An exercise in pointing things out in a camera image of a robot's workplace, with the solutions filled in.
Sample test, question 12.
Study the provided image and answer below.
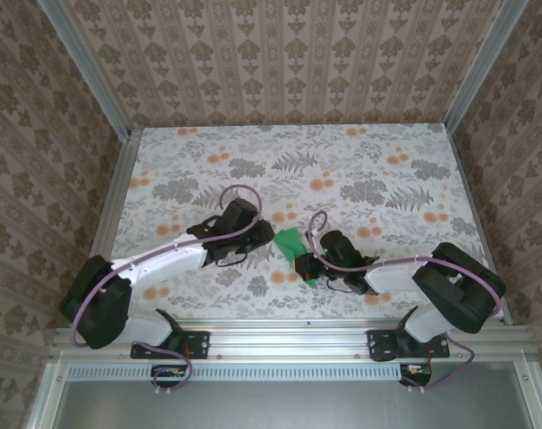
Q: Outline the green square paper sheet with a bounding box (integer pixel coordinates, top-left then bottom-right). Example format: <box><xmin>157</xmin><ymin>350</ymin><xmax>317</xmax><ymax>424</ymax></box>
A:
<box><xmin>273</xmin><ymin>225</ymin><xmax>319</xmax><ymax>290</ymax></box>

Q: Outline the grey sheet metal panel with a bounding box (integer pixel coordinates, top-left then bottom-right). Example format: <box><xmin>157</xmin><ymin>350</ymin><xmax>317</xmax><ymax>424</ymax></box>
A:
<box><xmin>27</xmin><ymin>361</ymin><xmax>542</xmax><ymax>429</ymax></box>

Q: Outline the floral patterned table cover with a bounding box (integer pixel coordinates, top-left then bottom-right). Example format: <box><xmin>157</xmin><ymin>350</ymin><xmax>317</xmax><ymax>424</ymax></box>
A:
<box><xmin>94</xmin><ymin>124</ymin><xmax>507</xmax><ymax>321</ymax></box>

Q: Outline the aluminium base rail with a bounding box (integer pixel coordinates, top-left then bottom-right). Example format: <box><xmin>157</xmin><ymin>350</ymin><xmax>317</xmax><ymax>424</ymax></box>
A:
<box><xmin>51</xmin><ymin>324</ymin><xmax>538</xmax><ymax>361</ymax></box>

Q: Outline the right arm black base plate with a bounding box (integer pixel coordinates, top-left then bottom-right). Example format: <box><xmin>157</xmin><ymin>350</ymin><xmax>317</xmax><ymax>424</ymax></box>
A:
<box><xmin>367</xmin><ymin>329</ymin><xmax>451</xmax><ymax>361</ymax></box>

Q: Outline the slotted grey cable duct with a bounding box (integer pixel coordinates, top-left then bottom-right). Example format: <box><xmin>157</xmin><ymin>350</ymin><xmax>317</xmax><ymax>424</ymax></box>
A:
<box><xmin>67</xmin><ymin>362</ymin><xmax>529</xmax><ymax>383</ymax></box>

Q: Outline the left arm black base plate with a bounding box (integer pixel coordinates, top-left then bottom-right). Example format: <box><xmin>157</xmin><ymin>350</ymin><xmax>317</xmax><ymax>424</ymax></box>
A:
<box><xmin>131</xmin><ymin>329</ymin><xmax>210</xmax><ymax>360</ymax></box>

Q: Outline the aluminium table side rail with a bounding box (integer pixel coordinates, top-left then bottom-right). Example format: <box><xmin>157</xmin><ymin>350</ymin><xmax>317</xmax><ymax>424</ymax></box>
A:
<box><xmin>69</xmin><ymin>128</ymin><xmax>143</xmax><ymax>328</ymax></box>
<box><xmin>445</xmin><ymin>127</ymin><xmax>514</xmax><ymax>325</ymax></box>

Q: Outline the black cable bracket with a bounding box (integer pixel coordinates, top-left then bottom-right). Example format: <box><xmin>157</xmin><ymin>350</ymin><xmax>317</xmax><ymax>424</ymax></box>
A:
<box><xmin>150</xmin><ymin>364</ymin><xmax>192</xmax><ymax>389</ymax></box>
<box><xmin>399</xmin><ymin>364</ymin><xmax>433</xmax><ymax>388</ymax></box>

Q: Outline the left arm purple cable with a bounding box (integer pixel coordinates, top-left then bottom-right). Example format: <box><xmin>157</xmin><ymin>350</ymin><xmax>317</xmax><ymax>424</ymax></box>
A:
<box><xmin>70</xmin><ymin>183</ymin><xmax>264</xmax><ymax>397</ymax></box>

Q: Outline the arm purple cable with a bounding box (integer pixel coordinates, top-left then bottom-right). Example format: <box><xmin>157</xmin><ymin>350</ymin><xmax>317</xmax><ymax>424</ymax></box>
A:
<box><xmin>307</xmin><ymin>210</ymin><xmax>508</xmax><ymax>395</ymax></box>
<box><xmin>70</xmin><ymin>183</ymin><xmax>264</xmax><ymax>397</ymax></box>

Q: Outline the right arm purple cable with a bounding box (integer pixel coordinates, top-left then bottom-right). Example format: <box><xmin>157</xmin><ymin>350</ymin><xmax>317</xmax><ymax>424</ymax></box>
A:
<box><xmin>307</xmin><ymin>210</ymin><xmax>508</xmax><ymax>395</ymax></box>

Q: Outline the aluminium frame post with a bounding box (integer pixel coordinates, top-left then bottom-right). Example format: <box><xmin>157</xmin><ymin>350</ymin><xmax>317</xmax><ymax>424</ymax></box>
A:
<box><xmin>444</xmin><ymin>0</ymin><xmax>522</xmax><ymax>131</ymax></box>
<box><xmin>40</xmin><ymin>0</ymin><xmax>134</xmax><ymax>140</ymax></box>

